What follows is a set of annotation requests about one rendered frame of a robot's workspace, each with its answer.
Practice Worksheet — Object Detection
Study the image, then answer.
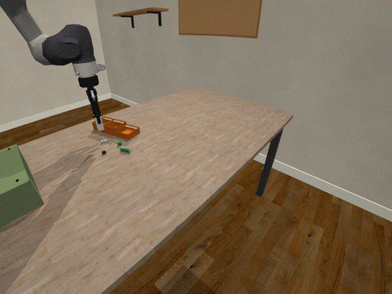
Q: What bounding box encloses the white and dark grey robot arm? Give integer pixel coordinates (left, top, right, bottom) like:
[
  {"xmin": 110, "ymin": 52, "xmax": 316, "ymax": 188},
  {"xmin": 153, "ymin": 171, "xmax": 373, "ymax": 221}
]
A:
[{"xmin": 0, "ymin": 0, "xmax": 106, "ymax": 78}]

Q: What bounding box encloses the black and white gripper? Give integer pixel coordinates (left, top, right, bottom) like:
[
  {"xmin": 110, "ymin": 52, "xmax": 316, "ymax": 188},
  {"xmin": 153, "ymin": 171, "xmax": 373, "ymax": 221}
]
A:
[{"xmin": 78, "ymin": 75, "xmax": 104, "ymax": 131}]

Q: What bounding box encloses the orange three-bin rack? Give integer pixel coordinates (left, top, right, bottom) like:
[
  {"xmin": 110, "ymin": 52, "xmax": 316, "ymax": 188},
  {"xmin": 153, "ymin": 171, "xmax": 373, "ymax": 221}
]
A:
[{"xmin": 92, "ymin": 116, "xmax": 140, "ymax": 140}]

